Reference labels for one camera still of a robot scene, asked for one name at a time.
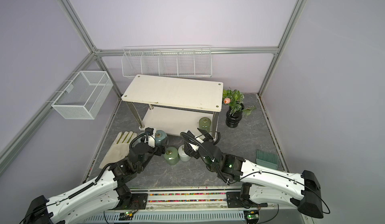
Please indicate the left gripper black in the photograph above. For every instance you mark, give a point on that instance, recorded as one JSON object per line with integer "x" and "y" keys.
{"x": 160, "y": 149}

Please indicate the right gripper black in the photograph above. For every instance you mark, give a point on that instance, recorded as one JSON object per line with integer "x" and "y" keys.
{"x": 191, "y": 152}

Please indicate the small blue tea canister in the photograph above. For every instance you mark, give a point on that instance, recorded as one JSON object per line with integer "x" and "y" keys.
{"x": 161, "y": 138}

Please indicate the large white tea canister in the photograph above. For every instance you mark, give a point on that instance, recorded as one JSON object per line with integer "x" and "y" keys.
{"x": 182, "y": 155}

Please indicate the large green tea canister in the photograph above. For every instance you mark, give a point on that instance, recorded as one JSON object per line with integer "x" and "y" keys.
{"x": 171, "y": 155}

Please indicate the small green tea canister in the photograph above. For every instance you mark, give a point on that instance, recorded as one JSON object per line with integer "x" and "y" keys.
{"x": 205, "y": 124}

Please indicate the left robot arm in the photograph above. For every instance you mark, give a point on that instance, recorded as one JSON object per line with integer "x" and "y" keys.
{"x": 105, "y": 192}

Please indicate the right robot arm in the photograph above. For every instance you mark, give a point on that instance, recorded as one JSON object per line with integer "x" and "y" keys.
{"x": 259, "y": 184}

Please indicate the white two-tier shelf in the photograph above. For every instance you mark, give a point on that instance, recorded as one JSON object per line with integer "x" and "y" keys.
{"x": 173, "y": 105}

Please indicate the cream green glove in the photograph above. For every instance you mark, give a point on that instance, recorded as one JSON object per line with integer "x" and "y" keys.
{"x": 119, "y": 148}

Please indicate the potted green plant black vase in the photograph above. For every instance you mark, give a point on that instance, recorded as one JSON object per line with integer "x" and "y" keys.
{"x": 234, "y": 100}

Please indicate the white mesh basket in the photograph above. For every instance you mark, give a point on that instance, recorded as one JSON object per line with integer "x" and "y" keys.
{"x": 83, "y": 97}

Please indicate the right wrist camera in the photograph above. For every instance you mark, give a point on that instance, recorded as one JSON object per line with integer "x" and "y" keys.
{"x": 192, "y": 140}

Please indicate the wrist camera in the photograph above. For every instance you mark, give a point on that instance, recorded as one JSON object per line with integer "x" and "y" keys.
{"x": 150, "y": 137}
{"x": 192, "y": 140}

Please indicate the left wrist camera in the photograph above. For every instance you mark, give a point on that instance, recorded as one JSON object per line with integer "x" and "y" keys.
{"x": 150, "y": 137}

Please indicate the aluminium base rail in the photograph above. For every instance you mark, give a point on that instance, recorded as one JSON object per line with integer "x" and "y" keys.
{"x": 201, "y": 206}

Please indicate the white wire wall rack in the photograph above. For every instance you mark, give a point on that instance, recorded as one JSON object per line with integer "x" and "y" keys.
{"x": 167, "y": 61}

